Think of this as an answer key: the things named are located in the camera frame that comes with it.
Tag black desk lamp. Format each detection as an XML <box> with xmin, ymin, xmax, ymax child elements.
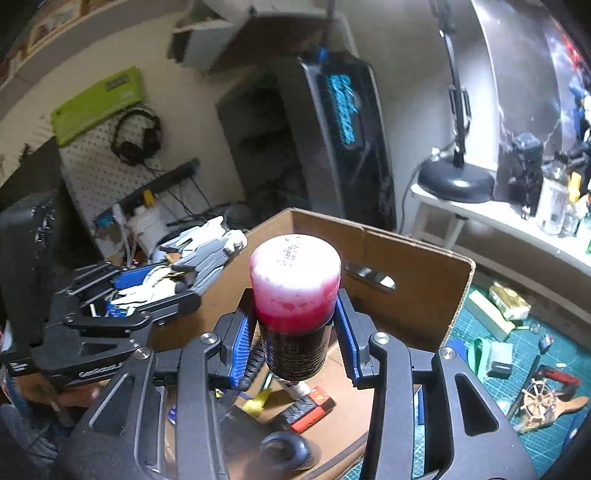
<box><xmin>418</xmin><ymin>0</ymin><xmax>495</xmax><ymax>204</ymax></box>

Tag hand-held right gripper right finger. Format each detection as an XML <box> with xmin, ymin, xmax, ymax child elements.
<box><xmin>335</xmin><ymin>293</ymin><xmax>539</xmax><ymax>480</ymax></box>

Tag black headphones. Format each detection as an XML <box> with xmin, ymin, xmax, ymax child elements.
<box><xmin>111</xmin><ymin>108</ymin><xmax>162</xmax><ymax>167</ymax></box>

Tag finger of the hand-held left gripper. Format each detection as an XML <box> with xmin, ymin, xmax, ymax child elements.
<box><xmin>58</xmin><ymin>262</ymin><xmax>160</xmax><ymax>301</ymax></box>
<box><xmin>67</xmin><ymin>291</ymin><xmax>201</xmax><ymax>342</ymax></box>

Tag red black utility knife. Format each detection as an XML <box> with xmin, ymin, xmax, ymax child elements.
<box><xmin>536</xmin><ymin>364</ymin><xmax>581</xmax><ymax>389</ymax></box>

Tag wooden ship wheel model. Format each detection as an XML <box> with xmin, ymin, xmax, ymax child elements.
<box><xmin>519</xmin><ymin>377</ymin><xmax>563</xmax><ymax>433</ymax></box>

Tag white grey robot model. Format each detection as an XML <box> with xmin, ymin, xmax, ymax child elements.
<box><xmin>108</xmin><ymin>216</ymin><xmax>247</xmax><ymax>319</ymax></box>

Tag person's left hand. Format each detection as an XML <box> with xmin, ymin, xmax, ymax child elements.
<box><xmin>18</xmin><ymin>385</ymin><xmax>100</xmax><ymax>418</ymax></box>

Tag dark slim pen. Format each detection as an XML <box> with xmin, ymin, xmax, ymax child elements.
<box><xmin>508</xmin><ymin>351</ymin><xmax>543</xmax><ymax>416</ymax></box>

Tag yellowish wrapped packet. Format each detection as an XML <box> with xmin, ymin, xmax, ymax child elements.
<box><xmin>488</xmin><ymin>282</ymin><xmax>532</xmax><ymax>321</ymax></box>

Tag small bottle yellow cap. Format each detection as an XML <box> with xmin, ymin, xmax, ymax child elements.
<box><xmin>564</xmin><ymin>173</ymin><xmax>583</xmax><ymax>224</ymax></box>

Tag black power strip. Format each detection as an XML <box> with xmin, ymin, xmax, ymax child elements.
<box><xmin>117</xmin><ymin>159</ymin><xmax>200</xmax><ymax>209</ymax></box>

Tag white pegboard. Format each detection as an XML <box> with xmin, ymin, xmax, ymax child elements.
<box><xmin>58</xmin><ymin>138</ymin><xmax>162</xmax><ymax>259</ymax></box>

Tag black spray can pink cap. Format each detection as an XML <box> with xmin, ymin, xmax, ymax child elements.
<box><xmin>249</xmin><ymin>234</ymin><xmax>342</xmax><ymax>384</ymax></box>

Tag yellow plastic piece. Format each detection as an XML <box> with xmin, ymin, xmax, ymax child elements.
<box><xmin>242</xmin><ymin>388</ymin><xmax>273</xmax><ymax>414</ymax></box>

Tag white blue robot model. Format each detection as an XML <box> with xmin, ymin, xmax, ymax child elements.
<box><xmin>573</xmin><ymin>83</ymin><xmax>591</xmax><ymax>158</ymax></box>

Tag clear bottle white label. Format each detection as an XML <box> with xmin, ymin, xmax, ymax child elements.
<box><xmin>536</xmin><ymin>159</ymin><xmax>572</xmax><ymax>236</ymax></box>

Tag lime green box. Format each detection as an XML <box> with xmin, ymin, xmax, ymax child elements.
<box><xmin>51</xmin><ymin>67</ymin><xmax>146</xmax><ymax>148</ymax></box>

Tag green strap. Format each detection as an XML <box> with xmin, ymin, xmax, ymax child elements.
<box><xmin>466</xmin><ymin>337</ymin><xmax>495</xmax><ymax>374</ymax></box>

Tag black computer tower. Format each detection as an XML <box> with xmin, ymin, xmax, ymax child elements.
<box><xmin>217</xmin><ymin>48</ymin><xmax>398</xmax><ymax>232</ymax></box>

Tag small black device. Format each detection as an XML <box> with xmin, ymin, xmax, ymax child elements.
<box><xmin>501</xmin><ymin>133</ymin><xmax>544</xmax><ymax>217</ymax></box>

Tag dark wall poster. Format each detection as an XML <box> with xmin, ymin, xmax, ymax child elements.
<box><xmin>471</xmin><ymin>0</ymin><xmax>591</xmax><ymax>204</ymax></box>

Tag white jug yellow cap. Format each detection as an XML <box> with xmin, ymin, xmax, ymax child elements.
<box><xmin>127</xmin><ymin>189</ymin><xmax>174</xmax><ymax>252</ymax></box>

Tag black tape roll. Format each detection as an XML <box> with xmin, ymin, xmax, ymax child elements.
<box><xmin>259</xmin><ymin>431</ymin><xmax>319</xmax><ymax>472</ymax></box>

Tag small grey black box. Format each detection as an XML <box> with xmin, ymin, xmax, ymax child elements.
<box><xmin>485</xmin><ymin>342</ymin><xmax>514</xmax><ymax>379</ymax></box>

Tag white shelf riser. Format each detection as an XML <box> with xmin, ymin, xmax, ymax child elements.
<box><xmin>411</xmin><ymin>182</ymin><xmax>591</xmax><ymax>278</ymax></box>

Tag brown cardboard box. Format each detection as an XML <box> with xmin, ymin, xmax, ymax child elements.
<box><xmin>139</xmin><ymin>208</ymin><xmax>476</xmax><ymax>480</ymax></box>

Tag white wall shelf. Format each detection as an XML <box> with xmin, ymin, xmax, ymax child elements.
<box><xmin>168</xmin><ymin>0</ymin><xmax>352</xmax><ymax>77</ymax></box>

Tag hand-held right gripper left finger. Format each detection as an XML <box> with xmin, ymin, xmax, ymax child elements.
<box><xmin>69</xmin><ymin>314</ymin><xmax>252</xmax><ymax>480</ymax></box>

